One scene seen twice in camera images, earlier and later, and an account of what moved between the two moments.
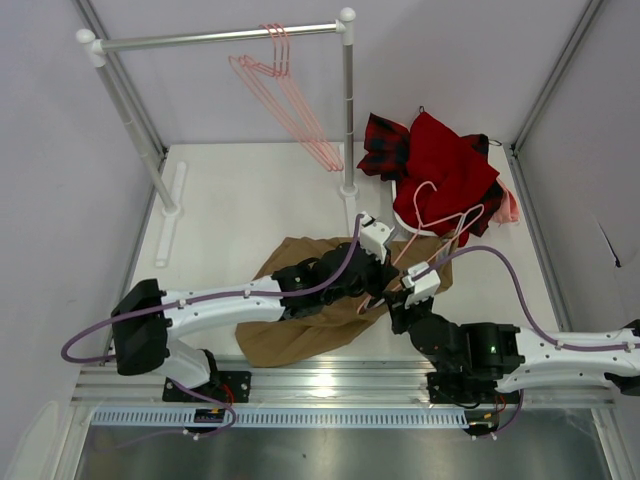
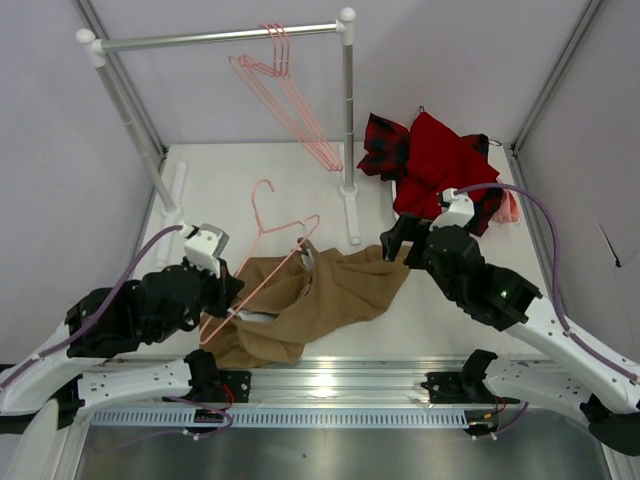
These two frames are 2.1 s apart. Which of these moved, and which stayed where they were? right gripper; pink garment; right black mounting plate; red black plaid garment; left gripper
Moved: right gripper; left gripper
Stayed: red black plaid garment; right black mounting plate; pink garment
